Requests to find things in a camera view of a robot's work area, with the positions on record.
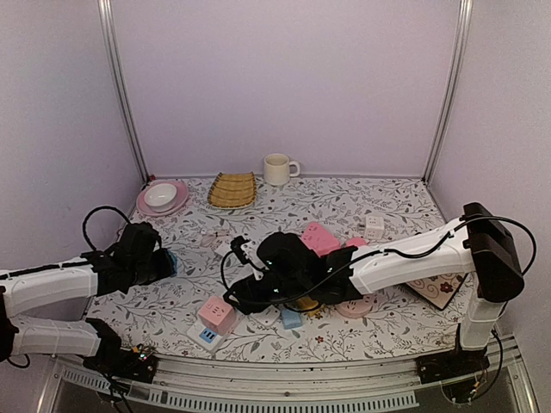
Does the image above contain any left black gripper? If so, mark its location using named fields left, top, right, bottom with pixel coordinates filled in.
left=130, top=247, right=176, bottom=287

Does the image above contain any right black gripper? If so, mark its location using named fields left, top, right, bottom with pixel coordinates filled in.
left=223, top=272, right=309, bottom=314

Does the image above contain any yellow cube adapter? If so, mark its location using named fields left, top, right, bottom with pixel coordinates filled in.
left=292, top=297, right=323, bottom=317

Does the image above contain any cyan cube adapter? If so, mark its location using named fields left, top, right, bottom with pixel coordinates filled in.
left=167, top=250, right=177, bottom=277

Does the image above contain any pink power strip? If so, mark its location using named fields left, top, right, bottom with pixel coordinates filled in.
left=300, top=222, right=341, bottom=256

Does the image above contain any light blue plug adapter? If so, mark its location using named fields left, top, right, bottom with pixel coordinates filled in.
left=281, top=309, right=302, bottom=330

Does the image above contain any small pink plug adapter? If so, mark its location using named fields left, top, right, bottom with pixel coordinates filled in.
left=345, top=237, right=368, bottom=248

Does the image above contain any round pink socket hub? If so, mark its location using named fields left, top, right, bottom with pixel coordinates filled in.
left=335, top=300, right=373, bottom=319

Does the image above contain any pink cube adapter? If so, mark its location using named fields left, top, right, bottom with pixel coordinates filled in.
left=198, top=296, right=237, bottom=335

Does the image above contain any white power strip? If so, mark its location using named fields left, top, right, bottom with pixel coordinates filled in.
left=186, top=311, right=245, bottom=354

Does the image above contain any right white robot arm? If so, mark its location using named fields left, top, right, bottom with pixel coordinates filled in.
left=223, top=202, right=526, bottom=375

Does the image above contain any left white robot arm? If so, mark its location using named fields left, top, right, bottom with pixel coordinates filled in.
left=1, top=223, right=176, bottom=373

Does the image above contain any white bowl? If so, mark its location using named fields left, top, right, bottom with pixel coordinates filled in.
left=144, top=183, right=177, bottom=213

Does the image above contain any pink plate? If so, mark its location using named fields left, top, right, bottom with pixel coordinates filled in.
left=136, top=180, right=189, bottom=217

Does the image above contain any white charger with prongs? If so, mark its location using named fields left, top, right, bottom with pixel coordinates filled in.
left=214, top=243, right=232, bottom=257

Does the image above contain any yellow bamboo tray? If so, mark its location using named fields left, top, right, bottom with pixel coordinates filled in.
left=207, top=172, right=257, bottom=210

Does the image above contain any white floral cube adapter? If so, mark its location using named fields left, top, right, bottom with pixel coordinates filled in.
left=364, top=214, right=385, bottom=240

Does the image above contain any cream ceramic mug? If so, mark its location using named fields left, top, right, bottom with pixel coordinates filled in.
left=263, top=153, right=300, bottom=186

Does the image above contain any floral square tray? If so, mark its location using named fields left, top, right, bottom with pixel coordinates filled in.
left=406, top=274, right=466, bottom=311

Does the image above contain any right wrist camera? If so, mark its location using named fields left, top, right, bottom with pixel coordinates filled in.
left=230, top=236, right=266, bottom=280

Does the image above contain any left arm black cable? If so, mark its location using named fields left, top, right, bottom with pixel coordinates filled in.
left=81, top=206, right=132, bottom=255

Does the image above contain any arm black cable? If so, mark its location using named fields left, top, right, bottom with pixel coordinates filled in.
left=81, top=206, right=132, bottom=255
left=220, top=216, right=538, bottom=315

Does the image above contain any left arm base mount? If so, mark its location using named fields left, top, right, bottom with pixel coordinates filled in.
left=83, top=318, right=158, bottom=384

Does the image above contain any aluminium front rail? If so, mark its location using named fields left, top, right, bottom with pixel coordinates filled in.
left=36, top=329, right=545, bottom=412

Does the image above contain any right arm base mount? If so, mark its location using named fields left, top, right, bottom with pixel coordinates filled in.
left=415, top=347, right=490, bottom=384

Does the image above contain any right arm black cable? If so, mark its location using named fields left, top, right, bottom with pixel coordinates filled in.
left=220, top=216, right=538, bottom=315

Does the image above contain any left aluminium corner post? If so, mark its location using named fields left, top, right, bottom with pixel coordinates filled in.
left=97, top=0, right=150, bottom=184

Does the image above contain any aluminium corner post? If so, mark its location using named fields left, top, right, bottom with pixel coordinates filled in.
left=422, top=0, right=474, bottom=186
left=97, top=0, right=150, bottom=184

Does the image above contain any right aluminium corner post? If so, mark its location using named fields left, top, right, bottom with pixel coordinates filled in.
left=422, top=0, right=474, bottom=186

